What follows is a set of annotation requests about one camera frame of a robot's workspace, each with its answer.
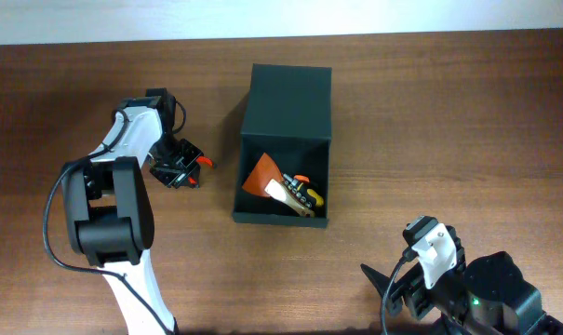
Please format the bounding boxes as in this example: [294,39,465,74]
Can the red handled cutting pliers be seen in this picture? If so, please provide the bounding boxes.
[188,155,217,188]

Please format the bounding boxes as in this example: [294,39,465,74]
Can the orange scraper wooden handle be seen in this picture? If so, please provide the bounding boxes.
[242,154,316,218]

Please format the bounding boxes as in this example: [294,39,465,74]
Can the orange socket bit rail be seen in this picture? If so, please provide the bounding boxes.
[283,174,305,205]

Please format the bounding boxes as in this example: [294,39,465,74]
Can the black cardboard box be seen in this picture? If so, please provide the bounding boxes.
[232,64,332,228]

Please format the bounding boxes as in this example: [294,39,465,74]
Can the yellow black stubby screwdriver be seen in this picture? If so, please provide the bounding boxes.
[295,181,325,208]

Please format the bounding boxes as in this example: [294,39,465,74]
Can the orange black needle-nose pliers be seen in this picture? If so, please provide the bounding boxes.
[293,175,310,183]

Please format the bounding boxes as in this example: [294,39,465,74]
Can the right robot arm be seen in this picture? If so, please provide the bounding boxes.
[360,216,563,335]

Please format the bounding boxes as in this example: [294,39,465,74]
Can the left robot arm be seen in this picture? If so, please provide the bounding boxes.
[53,88,204,334]

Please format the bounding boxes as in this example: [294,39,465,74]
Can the right black cable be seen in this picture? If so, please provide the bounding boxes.
[380,248,417,335]

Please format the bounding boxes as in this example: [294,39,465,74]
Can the black cable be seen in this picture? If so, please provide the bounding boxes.
[380,248,417,335]
[42,100,188,335]

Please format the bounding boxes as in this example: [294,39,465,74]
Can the left black cable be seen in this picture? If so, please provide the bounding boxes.
[42,100,188,335]

